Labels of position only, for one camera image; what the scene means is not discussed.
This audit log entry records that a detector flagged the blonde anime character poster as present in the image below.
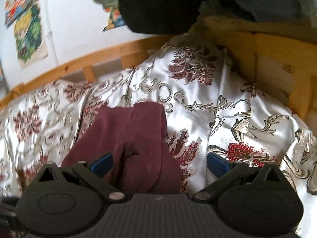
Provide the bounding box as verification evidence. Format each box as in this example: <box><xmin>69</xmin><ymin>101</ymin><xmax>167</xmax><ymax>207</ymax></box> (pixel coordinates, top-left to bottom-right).
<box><xmin>14</xmin><ymin>3</ymin><xmax>48</xmax><ymax>69</ymax></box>

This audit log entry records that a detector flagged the white wall conduit pipe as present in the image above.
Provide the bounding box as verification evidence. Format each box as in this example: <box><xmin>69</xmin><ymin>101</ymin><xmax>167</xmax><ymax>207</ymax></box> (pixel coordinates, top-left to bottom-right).
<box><xmin>44</xmin><ymin>0</ymin><xmax>60</xmax><ymax>67</ymax></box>

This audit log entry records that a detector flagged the black puffer jacket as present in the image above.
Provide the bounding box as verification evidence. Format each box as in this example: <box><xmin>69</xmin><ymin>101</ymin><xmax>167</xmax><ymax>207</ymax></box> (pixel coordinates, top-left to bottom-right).
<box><xmin>119</xmin><ymin>0</ymin><xmax>315</xmax><ymax>35</ymax></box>

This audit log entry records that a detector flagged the floral satin bedspread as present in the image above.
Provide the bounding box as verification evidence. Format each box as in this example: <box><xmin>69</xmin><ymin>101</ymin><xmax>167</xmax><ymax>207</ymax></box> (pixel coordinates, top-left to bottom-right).
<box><xmin>1</xmin><ymin>35</ymin><xmax>316</xmax><ymax>237</ymax></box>

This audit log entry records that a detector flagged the orange-haired anime poster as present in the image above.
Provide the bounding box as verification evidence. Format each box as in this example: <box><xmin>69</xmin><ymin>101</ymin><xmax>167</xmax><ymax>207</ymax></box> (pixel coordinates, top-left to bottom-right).
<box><xmin>4</xmin><ymin>0</ymin><xmax>34</xmax><ymax>28</ymax></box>

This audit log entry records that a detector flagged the wooden bed frame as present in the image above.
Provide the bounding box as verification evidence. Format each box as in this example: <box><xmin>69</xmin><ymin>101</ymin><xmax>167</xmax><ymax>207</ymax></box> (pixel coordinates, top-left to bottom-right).
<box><xmin>1</xmin><ymin>16</ymin><xmax>316</xmax><ymax>119</ymax></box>

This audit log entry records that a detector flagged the maroon long-sleeve shirt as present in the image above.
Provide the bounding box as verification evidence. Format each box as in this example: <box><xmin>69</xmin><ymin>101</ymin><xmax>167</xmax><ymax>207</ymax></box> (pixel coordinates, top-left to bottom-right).
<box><xmin>61</xmin><ymin>102</ymin><xmax>182</xmax><ymax>193</ymax></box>

